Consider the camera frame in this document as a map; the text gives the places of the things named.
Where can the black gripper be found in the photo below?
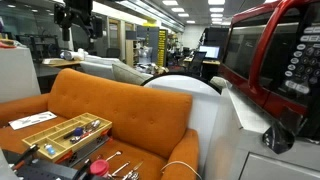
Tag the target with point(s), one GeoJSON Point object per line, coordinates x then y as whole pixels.
{"type": "Point", "coordinates": [78, 12]}

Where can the silver spoon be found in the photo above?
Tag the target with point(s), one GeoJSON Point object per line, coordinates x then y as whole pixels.
{"type": "Point", "coordinates": [92, 126]}
{"type": "Point", "coordinates": [117, 153]}

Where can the silver spoon in tray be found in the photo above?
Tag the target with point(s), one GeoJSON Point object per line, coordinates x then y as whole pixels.
{"type": "Point", "coordinates": [92, 126]}

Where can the yellow wooden cutlery tray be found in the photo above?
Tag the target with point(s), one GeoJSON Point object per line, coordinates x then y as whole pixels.
{"type": "Point", "coordinates": [67, 153]}

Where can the grey cushion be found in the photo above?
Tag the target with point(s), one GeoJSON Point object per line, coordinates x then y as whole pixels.
{"type": "Point", "coordinates": [126, 74]}

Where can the white cabinet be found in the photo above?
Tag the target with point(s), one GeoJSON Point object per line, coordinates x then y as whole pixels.
{"type": "Point", "coordinates": [18, 77]}

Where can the white paper sheet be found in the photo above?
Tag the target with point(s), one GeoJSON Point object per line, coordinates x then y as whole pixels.
{"type": "Point", "coordinates": [31, 120]}

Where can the small blue white bottle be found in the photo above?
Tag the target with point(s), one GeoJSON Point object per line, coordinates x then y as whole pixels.
{"type": "Point", "coordinates": [49, 148]}

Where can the orange fabric sofa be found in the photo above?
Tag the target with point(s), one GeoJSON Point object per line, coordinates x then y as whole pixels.
{"type": "Point", "coordinates": [148, 125]}

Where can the computer monitor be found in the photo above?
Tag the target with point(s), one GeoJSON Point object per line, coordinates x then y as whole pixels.
{"type": "Point", "coordinates": [212, 52]}

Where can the red lidded white cup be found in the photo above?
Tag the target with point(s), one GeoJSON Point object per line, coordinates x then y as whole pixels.
{"type": "Point", "coordinates": [100, 168]}

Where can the black perforated metal plate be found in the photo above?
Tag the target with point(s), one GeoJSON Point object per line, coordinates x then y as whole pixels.
{"type": "Point", "coordinates": [43, 170]}

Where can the silver knife on sofa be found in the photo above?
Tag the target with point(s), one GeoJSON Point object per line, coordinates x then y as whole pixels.
{"type": "Point", "coordinates": [120, 168]}

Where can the white round chair back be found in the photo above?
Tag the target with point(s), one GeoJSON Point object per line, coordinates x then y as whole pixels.
{"type": "Point", "coordinates": [206, 99]}

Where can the silver fork on sofa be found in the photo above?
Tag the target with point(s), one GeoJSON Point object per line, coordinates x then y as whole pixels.
{"type": "Point", "coordinates": [133, 174]}

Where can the red microwave oven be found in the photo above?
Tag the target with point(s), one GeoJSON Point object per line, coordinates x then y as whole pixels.
{"type": "Point", "coordinates": [273, 57]}

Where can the blue handled utensil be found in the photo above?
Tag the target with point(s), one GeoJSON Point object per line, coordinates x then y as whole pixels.
{"type": "Point", "coordinates": [77, 132]}

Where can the red handled utensil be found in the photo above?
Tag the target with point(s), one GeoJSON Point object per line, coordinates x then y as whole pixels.
{"type": "Point", "coordinates": [79, 138]}

